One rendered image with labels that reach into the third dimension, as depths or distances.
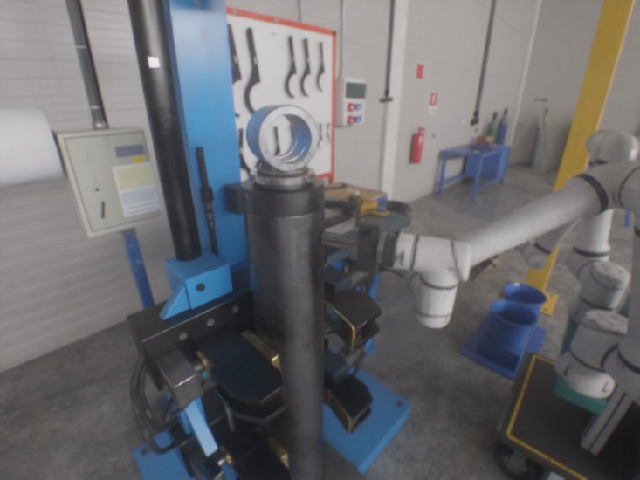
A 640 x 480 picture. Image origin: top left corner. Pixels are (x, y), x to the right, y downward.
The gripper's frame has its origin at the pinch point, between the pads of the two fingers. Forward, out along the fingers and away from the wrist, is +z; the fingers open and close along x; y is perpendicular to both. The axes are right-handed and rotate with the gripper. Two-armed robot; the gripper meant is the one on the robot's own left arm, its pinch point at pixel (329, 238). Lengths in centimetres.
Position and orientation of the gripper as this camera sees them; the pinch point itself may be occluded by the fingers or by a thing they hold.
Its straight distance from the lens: 79.7
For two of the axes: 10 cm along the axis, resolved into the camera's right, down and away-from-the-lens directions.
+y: -3.9, 3.8, -8.4
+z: -9.2, -1.6, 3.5
